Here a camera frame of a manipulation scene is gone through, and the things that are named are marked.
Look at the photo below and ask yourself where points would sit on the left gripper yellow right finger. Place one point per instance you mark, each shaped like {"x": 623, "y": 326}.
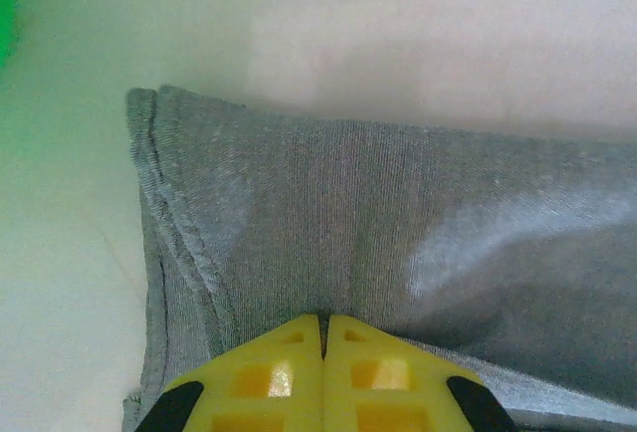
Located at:
{"x": 378, "y": 382}

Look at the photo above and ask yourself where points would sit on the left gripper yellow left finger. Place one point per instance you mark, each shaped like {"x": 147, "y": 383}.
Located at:
{"x": 278, "y": 382}

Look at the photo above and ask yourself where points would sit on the grey long sleeve shirt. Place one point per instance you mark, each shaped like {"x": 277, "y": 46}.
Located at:
{"x": 348, "y": 203}

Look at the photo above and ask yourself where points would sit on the green plastic basket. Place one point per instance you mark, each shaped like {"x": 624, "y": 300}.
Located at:
{"x": 6, "y": 4}

